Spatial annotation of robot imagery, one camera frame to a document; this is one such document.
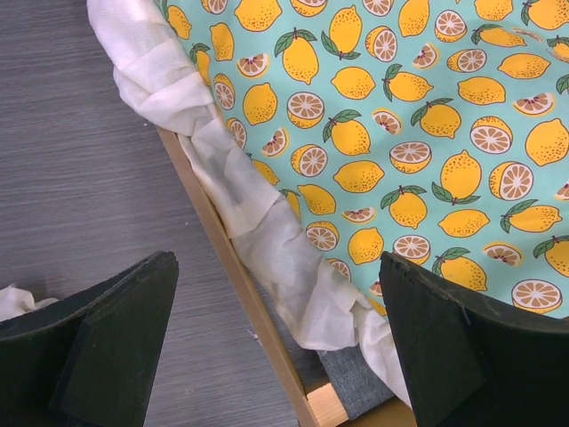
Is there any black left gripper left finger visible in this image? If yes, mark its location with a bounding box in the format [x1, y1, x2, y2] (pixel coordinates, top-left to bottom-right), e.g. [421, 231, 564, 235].
[1, 251, 179, 426]

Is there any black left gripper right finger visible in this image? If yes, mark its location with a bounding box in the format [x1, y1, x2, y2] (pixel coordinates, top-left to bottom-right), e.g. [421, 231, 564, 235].
[380, 252, 568, 426]

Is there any wooden pet bed frame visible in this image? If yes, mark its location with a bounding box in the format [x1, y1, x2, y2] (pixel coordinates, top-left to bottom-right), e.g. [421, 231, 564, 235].
[156, 127, 416, 426]

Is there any lemon print pet mattress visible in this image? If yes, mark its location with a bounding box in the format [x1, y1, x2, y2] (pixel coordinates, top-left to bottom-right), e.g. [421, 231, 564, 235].
[87, 1, 568, 398]

